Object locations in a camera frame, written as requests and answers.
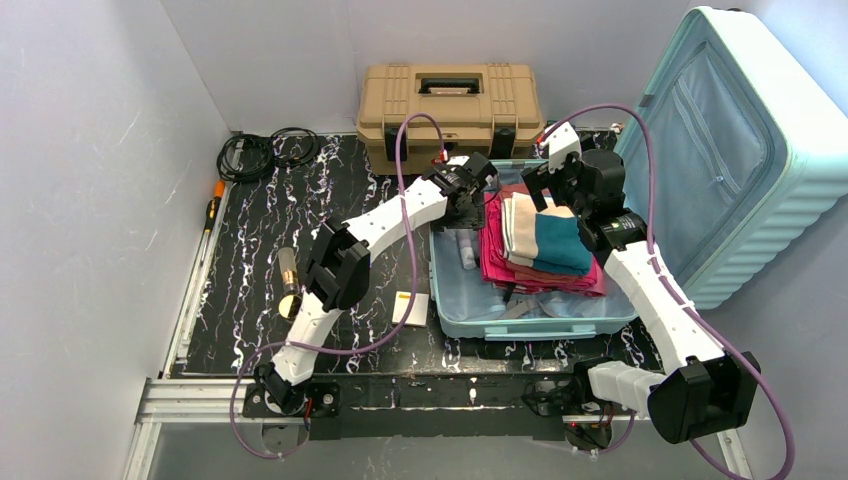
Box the white lavender tube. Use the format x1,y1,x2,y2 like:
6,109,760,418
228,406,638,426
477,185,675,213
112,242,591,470
456,229,477,270

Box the teal and beige towel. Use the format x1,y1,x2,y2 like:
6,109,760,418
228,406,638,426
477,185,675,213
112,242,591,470
501,192,593,276

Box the magenta shorts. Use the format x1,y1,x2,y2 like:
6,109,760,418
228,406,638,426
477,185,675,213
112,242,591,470
479,193,605,281

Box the rust red cloth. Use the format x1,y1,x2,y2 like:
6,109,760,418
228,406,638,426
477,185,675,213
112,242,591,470
495,184,598,289

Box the pink camouflage pants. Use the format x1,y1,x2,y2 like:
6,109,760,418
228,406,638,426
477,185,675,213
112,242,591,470
480,266,607,297

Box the white square packet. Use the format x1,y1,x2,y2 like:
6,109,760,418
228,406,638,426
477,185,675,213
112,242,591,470
391,291,430,327

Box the clear gold perfume bottle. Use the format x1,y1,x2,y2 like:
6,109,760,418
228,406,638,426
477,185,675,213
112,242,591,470
277,247,300,296

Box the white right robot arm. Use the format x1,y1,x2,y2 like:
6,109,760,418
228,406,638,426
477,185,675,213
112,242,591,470
521,150,760,444

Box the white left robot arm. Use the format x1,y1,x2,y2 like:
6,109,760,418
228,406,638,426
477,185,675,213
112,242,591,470
254,153,497,415

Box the tan plastic toolbox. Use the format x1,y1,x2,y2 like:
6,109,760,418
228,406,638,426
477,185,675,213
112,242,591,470
356,63,546,176

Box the light blue open suitcase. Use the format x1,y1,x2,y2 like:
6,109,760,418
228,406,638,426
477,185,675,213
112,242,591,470
429,5,848,342

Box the gold round compact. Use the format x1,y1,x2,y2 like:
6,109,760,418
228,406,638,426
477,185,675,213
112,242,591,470
278,294,302,322

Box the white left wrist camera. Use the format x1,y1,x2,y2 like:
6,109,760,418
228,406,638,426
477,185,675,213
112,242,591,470
433,155,470,175

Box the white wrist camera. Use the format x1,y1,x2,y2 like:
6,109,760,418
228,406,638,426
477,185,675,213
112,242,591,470
537,121,582,174
433,155,470,175

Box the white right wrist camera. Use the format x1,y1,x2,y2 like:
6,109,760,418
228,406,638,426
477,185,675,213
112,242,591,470
537,121,582,174

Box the black coiled cable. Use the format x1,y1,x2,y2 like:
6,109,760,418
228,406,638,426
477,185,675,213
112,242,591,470
217,127,323,183

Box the orange handled screwdriver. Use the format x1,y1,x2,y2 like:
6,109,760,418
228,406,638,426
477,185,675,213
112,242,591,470
198,180,226,263

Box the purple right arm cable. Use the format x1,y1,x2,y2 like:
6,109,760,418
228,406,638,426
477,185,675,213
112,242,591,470
539,103,796,480

